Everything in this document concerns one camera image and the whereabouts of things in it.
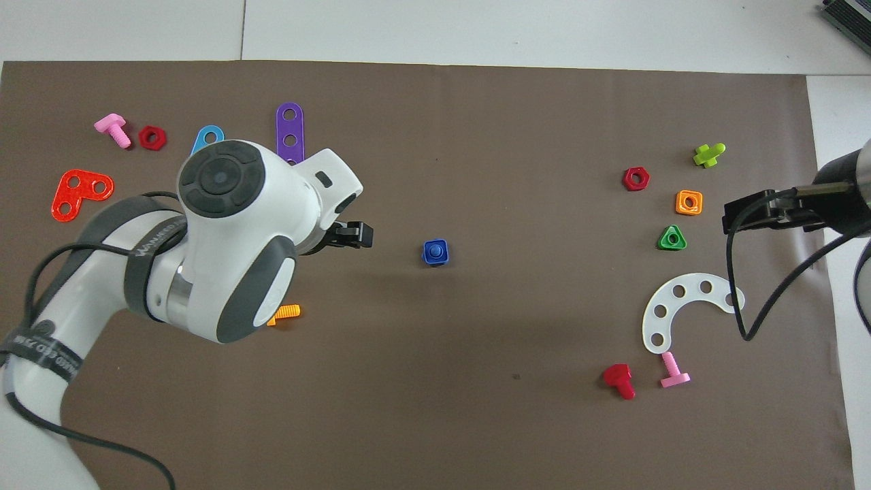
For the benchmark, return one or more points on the black ribbed device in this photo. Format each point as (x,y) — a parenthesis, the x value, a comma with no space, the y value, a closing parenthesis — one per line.
(850,13)

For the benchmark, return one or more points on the blue triangle-head plastic screw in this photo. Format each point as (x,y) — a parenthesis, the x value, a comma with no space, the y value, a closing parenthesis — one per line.
(435,252)

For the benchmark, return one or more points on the pink plastic screw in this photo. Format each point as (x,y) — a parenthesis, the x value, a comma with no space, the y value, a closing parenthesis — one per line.
(675,378)
(111,124)

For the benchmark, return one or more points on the lime cross-head plastic screw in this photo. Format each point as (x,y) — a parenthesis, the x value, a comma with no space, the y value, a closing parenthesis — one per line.
(708,156)

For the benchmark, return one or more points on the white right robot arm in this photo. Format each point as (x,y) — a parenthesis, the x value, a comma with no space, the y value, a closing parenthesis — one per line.
(865,286)

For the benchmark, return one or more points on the green triangular plastic nut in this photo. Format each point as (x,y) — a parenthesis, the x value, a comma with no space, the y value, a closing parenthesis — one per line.
(663,243)

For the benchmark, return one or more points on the white curved five-hole plate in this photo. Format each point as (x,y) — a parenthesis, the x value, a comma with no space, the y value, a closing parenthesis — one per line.
(668,301)

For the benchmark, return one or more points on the orange square plastic nut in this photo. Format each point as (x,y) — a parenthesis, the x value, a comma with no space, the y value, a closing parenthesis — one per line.
(679,203)

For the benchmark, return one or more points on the blue two-hole plastic plate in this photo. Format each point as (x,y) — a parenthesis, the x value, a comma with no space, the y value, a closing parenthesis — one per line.
(198,141)

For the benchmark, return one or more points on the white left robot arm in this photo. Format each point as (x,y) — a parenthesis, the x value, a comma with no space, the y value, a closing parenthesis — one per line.
(224,224)

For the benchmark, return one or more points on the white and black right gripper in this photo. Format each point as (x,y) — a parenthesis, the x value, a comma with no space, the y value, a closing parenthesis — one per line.
(833,204)

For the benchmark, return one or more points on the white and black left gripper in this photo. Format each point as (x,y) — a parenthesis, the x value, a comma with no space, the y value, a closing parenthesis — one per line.
(337,187)

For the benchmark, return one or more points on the red hex-head plastic screw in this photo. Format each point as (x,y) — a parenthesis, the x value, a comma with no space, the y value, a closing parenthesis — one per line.
(617,374)

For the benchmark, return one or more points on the purple four-hole plastic plate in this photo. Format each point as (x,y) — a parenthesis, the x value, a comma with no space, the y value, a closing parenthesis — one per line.
(290,128)

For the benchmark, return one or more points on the orange plastic screw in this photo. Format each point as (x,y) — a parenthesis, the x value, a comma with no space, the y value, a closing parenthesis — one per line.
(289,311)

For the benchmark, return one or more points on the red hexagonal plastic nut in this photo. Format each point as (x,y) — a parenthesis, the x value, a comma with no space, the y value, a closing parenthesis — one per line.
(143,138)
(627,179)

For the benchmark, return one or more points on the orange three-hole corner plate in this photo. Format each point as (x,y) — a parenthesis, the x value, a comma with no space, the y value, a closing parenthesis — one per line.
(67,195)

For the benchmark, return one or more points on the blue square plastic nut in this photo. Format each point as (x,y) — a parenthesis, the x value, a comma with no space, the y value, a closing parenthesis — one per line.
(426,259)

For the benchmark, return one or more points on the brown table mat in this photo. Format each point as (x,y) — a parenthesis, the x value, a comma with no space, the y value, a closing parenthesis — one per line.
(476,374)

